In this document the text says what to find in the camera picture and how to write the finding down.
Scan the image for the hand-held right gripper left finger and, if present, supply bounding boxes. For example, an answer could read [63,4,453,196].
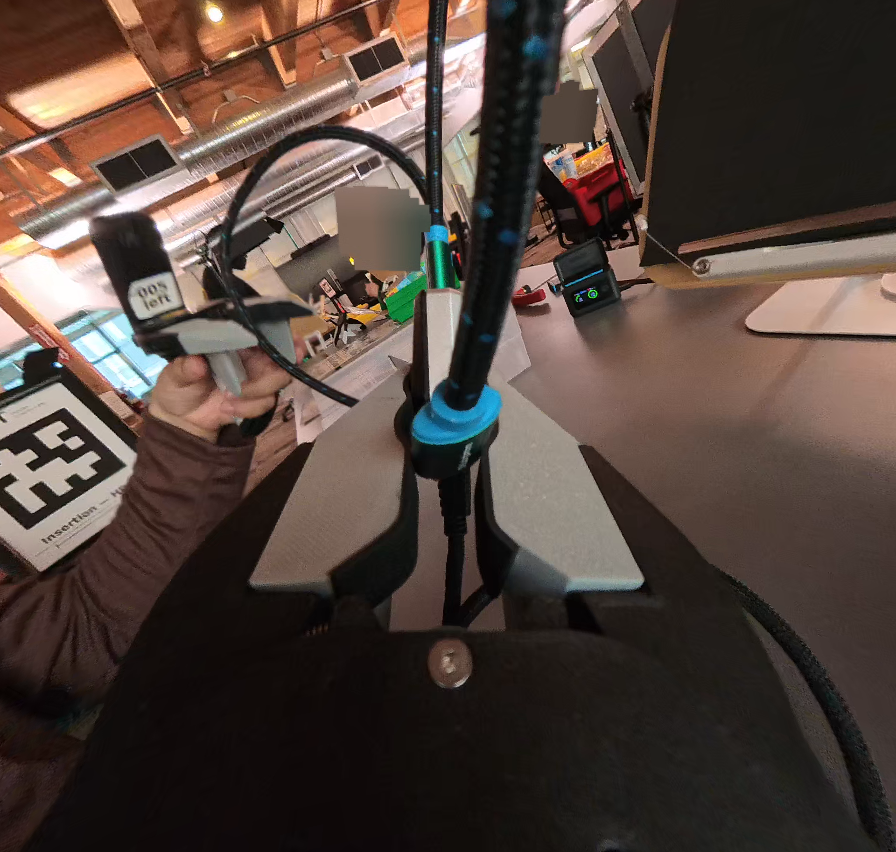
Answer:
[248,355,421,604]

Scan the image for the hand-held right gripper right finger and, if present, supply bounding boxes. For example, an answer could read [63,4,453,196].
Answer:
[478,376,646,599]

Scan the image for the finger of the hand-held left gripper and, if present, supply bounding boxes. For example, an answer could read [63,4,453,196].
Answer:
[177,297,315,355]

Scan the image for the braided hdmi cable green plugs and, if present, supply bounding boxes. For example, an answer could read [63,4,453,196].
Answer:
[409,0,582,482]
[223,126,893,852]

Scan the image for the clear plastic bin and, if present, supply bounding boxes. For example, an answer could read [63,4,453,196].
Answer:
[294,291,531,443]

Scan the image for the person's left forearm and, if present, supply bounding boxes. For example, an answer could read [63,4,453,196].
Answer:
[0,414,259,734]

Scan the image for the person's left hand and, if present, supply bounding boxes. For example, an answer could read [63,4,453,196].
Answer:
[148,337,309,445]

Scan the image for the ceiling air vent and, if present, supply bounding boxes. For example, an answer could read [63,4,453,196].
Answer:
[343,33,411,87]
[91,134,191,196]

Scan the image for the green plastic bin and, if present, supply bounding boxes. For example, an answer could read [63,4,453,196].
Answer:
[380,271,429,324]

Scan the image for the small black device blue display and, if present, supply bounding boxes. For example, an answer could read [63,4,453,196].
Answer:
[553,238,622,319]

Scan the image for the red office chair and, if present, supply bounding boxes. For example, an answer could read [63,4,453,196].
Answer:
[563,159,638,245]

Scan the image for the silver framed monitor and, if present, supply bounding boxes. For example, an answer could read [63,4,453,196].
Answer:
[581,0,686,196]

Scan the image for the silver ventilation duct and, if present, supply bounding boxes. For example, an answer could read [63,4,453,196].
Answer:
[0,61,449,251]

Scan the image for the tag sign in black frame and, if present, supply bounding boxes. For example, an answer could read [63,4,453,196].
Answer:
[0,369,139,574]

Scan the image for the black monitor with tan frame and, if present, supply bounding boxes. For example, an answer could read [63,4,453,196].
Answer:
[640,0,896,338]

